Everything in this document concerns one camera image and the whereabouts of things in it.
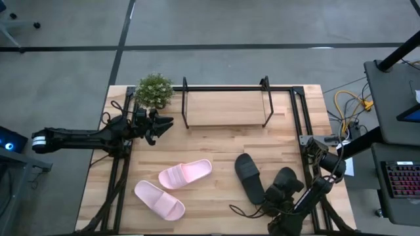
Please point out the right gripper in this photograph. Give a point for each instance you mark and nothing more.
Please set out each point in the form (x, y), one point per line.
(277, 204)

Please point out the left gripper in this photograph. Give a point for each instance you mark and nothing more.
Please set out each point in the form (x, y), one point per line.
(142, 124)

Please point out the black rubber slide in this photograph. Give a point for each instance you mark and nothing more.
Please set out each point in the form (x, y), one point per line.
(288, 178)
(249, 178)

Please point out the pink rubber slide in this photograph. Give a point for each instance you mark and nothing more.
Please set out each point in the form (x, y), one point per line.
(147, 193)
(197, 168)

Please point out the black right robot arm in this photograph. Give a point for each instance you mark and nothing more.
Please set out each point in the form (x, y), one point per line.
(331, 162)

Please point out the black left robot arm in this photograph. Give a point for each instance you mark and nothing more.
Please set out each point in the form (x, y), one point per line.
(72, 139)

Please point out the small green potted plant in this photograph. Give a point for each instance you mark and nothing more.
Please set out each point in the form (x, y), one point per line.
(154, 90)

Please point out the white paper sheet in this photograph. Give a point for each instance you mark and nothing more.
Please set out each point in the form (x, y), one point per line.
(350, 170)

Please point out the black slanted beam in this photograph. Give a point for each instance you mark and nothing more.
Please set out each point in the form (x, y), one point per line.
(361, 144)

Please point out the black power adapter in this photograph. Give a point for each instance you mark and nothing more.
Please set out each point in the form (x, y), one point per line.
(354, 129)

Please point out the grey keyboard desk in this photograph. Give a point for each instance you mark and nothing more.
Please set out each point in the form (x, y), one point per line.
(400, 213)

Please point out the backlit black keyboard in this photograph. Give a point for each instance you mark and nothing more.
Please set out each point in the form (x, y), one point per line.
(403, 180)

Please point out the dark grey side cart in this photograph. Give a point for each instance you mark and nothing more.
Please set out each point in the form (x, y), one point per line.
(23, 162)

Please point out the black computer with blue light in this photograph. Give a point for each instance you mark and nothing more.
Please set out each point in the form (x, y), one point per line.
(13, 139)

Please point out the large grey desk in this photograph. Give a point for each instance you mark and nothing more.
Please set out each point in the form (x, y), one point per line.
(390, 105)

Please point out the tablet with blue screen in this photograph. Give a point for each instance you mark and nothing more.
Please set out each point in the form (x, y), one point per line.
(411, 115)

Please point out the grey office chair base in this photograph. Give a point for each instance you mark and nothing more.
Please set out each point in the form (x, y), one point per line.
(16, 23)

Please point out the black slanted pole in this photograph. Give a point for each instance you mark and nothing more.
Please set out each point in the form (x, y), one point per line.
(398, 52)

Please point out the wooden shelf with black frame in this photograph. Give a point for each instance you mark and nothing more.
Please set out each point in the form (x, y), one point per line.
(226, 108)

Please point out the black aluminium rig frame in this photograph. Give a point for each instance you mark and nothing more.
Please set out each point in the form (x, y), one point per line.
(229, 88)

